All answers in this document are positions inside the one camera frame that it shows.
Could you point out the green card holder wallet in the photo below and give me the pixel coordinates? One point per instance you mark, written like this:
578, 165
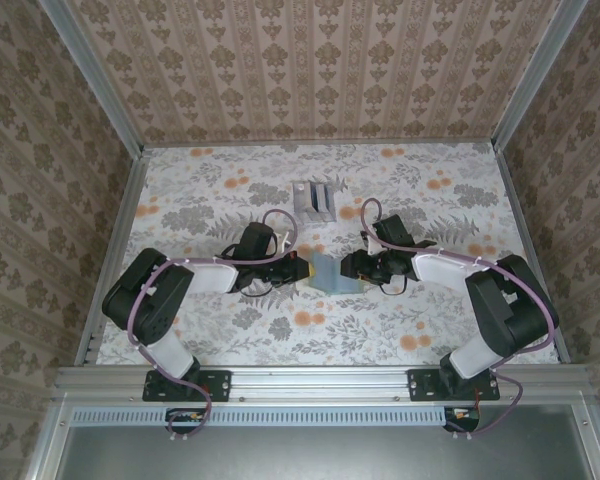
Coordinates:
330, 272

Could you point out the clear acrylic card stand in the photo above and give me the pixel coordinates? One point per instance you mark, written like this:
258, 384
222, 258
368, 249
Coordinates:
300, 200

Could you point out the blue credit card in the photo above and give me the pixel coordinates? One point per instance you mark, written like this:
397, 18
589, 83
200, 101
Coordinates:
325, 197

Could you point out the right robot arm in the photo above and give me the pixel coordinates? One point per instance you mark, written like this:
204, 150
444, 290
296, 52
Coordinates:
505, 305

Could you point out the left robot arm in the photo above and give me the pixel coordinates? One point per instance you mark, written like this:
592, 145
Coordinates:
150, 300

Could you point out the black connector board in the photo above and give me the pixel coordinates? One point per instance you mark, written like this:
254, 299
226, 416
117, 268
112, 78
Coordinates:
185, 417
462, 417

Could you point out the grey metal panel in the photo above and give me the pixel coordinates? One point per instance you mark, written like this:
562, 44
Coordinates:
320, 455

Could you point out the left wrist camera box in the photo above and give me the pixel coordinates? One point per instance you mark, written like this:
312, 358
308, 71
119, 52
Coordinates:
282, 242

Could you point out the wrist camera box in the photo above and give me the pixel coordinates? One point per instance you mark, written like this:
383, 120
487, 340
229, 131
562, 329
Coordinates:
282, 242
369, 246

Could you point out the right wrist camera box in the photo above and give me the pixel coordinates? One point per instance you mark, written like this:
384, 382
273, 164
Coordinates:
369, 246

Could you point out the wide aluminium mounting rail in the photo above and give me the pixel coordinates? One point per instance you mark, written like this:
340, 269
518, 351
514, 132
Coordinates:
320, 382

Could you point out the thin aluminium table rail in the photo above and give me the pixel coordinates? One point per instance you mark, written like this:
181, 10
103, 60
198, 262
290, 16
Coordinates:
320, 143

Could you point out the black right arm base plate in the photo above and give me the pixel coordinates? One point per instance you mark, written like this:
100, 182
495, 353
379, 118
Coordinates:
422, 385

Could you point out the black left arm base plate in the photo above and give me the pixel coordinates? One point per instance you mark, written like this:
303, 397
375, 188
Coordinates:
215, 385

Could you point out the aluminium table side rail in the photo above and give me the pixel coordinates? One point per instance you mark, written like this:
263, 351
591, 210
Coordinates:
522, 225
127, 210

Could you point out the aluminium frame post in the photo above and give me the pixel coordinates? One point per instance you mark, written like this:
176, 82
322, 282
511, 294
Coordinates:
536, 75
94, 75

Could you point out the aluminium panel frame strip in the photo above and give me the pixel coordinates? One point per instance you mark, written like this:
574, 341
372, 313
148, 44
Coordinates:
50, 440
589, 440

